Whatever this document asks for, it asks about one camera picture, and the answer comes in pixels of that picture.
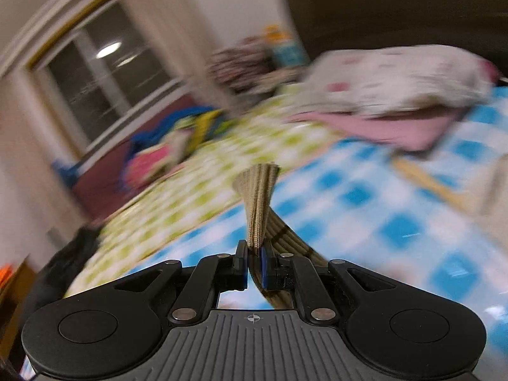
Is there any beige ribbed sweater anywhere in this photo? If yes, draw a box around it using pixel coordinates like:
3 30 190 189
232 163 331 310

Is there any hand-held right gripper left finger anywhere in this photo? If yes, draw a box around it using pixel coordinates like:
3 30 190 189
113 240 249 325

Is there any black jacket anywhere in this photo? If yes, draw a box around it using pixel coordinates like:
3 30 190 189
24 224 102 315

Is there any maroon bed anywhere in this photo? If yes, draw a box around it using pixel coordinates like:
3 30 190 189
67 91 199 217

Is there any beige curtain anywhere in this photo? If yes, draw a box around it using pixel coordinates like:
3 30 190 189
115 0 239 117

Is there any white floral pillow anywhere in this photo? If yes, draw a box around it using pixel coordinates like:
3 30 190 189
302 45 501 119

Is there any pink cloth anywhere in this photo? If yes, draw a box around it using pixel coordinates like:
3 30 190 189
288 106 466 152

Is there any brown patterned cloth bundle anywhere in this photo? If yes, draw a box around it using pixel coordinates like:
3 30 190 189
208 37 275 89

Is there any dark headboard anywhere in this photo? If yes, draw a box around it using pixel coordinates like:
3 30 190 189
283 0 508 82

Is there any blue cloth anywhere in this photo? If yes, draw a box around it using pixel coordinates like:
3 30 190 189
51 158 82 185

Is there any blue and yellow bottle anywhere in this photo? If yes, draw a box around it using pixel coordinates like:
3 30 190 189
264 26 309 69

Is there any wooden cabinet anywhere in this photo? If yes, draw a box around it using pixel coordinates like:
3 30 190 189
0 257 37 368

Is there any blue checked bed sheet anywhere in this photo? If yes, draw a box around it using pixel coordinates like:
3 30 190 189
20 87 508 376

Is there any green checked bed sheet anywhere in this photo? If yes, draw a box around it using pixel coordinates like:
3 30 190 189
65 83 346 298

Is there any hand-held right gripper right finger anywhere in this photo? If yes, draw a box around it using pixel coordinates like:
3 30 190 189
260 241 398 324

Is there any pile of colourful clothes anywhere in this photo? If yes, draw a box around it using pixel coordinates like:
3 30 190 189
122 105 231 192

